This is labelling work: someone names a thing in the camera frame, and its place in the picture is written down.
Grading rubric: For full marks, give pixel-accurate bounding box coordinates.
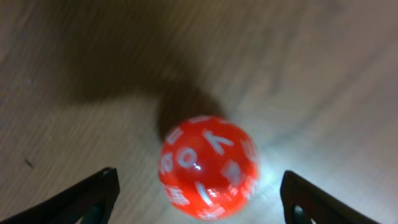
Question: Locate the red many-sided die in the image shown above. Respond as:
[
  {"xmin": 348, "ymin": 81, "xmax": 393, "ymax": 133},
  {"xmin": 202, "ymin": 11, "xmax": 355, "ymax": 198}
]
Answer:
[{"xmin": 158, "ymin": 116, "xmax": 259, "ymax": 221}]

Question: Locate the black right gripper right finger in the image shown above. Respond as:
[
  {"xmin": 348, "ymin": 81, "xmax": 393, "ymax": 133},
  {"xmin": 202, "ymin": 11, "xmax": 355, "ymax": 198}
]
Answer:
[{"xmin": 280, "ymin": 170, "xmax": 378, "ymax": 224}]

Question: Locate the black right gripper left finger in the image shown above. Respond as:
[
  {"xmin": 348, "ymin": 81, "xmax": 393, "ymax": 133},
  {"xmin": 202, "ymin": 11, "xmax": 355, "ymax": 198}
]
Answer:
[{"xmin": 1, "ymin": 167, "xmax": 120, "ymax": 224}]

